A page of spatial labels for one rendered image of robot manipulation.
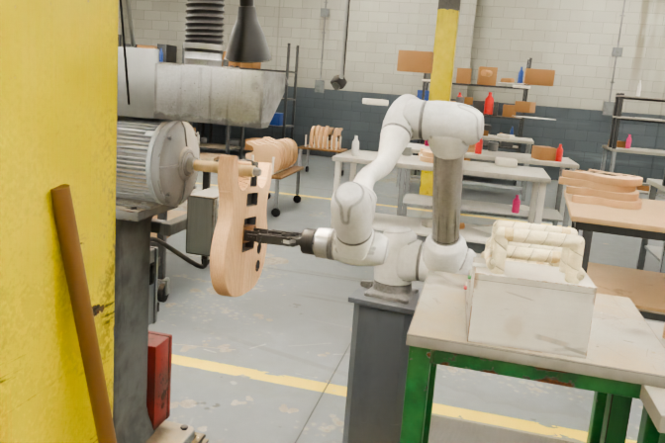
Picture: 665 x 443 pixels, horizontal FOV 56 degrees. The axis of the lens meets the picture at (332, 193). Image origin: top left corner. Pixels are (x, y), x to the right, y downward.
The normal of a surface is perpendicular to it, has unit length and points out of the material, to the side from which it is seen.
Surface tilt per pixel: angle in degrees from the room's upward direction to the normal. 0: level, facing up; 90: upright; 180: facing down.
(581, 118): 90
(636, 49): 90
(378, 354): 90
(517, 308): 90
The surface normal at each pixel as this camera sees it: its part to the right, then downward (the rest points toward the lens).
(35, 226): 0.97, 0.11
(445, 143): -0.30, 0.62
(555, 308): -0.19, 0.15
